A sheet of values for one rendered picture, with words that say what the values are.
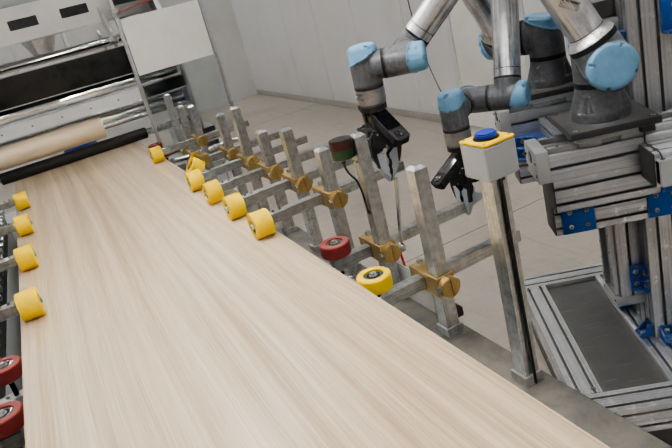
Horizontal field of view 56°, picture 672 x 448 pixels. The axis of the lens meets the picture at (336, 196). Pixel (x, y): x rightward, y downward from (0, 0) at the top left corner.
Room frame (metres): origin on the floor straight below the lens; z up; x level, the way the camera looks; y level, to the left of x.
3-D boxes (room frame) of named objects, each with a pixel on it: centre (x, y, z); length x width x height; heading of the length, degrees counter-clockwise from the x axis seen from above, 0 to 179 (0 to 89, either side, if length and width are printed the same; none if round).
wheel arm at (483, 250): (1.38, -0.22, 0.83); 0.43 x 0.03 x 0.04; 113
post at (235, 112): (2.48, 0.30, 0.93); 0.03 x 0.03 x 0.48; 23
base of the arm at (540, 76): (2.10, -0.80, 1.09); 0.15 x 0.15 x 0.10
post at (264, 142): (2.25, 0.20, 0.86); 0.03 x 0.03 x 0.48; 23
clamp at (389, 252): (1.57, -0.08, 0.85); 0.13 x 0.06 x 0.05; 23
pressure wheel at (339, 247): (1.54, 0.04, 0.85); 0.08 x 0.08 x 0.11
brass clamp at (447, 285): (1.34, -0.18, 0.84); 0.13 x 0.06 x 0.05; 23
